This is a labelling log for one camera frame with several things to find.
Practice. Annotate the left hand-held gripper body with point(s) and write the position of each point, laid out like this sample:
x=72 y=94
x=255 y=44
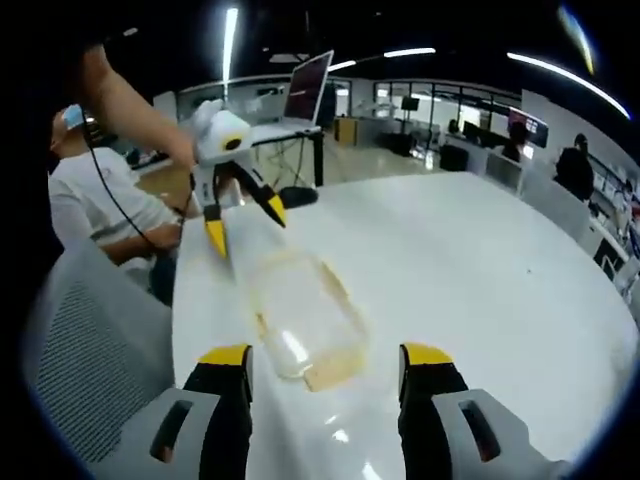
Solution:
x=225 y=140

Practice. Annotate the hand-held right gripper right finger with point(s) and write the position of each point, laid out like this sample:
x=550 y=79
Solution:
x=430 y=425

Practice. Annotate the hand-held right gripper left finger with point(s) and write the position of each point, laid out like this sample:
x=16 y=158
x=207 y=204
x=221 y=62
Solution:
x=220 y=430

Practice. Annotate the dark rounded object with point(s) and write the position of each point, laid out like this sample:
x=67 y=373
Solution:
x=298 y=197

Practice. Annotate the open laptop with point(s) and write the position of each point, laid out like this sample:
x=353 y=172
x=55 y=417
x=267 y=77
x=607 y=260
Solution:
x=306 y=92

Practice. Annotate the long ceiling light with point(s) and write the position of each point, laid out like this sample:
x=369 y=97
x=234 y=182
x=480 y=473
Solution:
x=230 y=42
x=409 y=52
x=570 y=80

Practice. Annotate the yellow cabinet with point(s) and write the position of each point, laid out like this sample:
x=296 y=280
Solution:
x=346 y=131

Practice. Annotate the clear plastic tray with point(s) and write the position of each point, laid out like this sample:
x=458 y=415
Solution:
x=310 y=320

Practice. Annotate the grey mesh chair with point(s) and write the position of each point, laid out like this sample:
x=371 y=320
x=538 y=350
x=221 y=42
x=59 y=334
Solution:
x=95 y=350

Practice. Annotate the white desk partition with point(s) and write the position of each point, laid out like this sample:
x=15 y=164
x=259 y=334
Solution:
x=550 y=197

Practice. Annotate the wall screen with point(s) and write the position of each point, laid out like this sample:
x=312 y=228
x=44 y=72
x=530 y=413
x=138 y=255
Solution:
x=532 y=125

